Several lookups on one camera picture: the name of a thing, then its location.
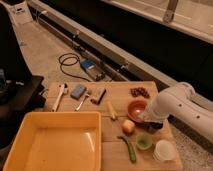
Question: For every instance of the green cucumber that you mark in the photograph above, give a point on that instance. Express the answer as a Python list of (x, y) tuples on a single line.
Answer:
[(132, 155)]

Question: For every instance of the dark purple grape bunch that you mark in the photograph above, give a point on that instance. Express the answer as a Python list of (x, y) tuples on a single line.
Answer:
[(140, 91)]

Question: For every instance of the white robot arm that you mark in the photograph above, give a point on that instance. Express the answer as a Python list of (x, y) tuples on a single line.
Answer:
[(177, 101)]

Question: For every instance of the white plastic cup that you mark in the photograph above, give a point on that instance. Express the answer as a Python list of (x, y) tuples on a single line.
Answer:
[(164, 151)]

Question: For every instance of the brown wooden block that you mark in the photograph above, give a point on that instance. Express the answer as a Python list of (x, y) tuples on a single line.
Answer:
[(97, 96)]

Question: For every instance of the green plastic cup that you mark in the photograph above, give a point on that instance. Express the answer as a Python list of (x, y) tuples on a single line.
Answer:
[(143, 141)]

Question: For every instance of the blue sponge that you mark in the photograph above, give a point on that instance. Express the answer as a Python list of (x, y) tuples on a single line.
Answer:
[(78, 91)]

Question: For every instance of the white handled tool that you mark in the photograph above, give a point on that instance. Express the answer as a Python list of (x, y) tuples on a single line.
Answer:
[(62, 91)]

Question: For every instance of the white device on floor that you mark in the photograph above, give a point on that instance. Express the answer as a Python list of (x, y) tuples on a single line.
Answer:
[(20, 13)]

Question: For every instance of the red-orange bowl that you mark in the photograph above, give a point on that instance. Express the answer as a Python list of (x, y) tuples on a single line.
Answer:
[(135, 110)]

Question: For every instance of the blue and grey box device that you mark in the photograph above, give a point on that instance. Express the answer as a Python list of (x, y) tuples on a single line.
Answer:
[(92, 70)]

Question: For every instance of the dark side table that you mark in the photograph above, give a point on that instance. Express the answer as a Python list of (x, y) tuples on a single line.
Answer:
[(16, 99)]

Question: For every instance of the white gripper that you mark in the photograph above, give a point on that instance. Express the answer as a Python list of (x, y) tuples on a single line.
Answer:
[(148, 116)]

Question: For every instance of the yellow corn cob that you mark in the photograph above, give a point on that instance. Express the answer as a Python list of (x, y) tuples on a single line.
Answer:
[(112, 111)]

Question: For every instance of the large yellow plastic bin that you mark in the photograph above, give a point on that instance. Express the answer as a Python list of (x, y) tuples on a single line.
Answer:
[(57, 141)]

